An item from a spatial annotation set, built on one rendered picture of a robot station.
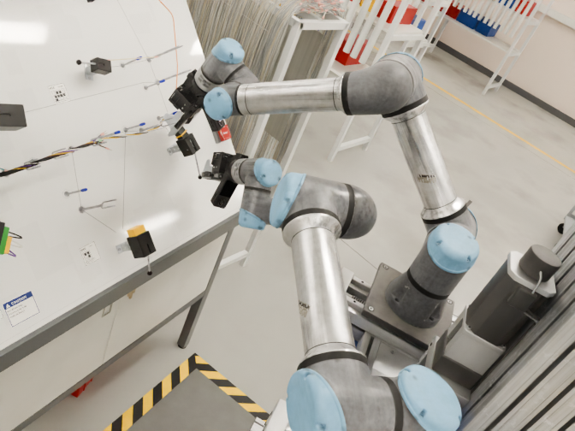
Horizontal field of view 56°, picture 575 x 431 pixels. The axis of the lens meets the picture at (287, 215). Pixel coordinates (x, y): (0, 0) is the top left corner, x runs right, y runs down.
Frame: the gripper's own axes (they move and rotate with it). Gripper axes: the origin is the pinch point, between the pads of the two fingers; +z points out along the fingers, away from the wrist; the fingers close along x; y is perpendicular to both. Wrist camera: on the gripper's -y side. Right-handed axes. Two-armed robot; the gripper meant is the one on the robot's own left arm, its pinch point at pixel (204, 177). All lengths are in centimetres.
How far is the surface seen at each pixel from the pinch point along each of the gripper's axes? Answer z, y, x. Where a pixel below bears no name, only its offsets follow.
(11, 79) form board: -5, 10, 60
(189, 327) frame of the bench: 58, -59, -40
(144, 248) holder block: -14.8, -24.3, 21.7
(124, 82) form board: 5.5, 21.4, 29.2
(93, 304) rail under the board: -10, -41, 30
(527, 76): 293, 318, -687
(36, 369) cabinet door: 2, -62, 37
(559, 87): 249, 302, -705
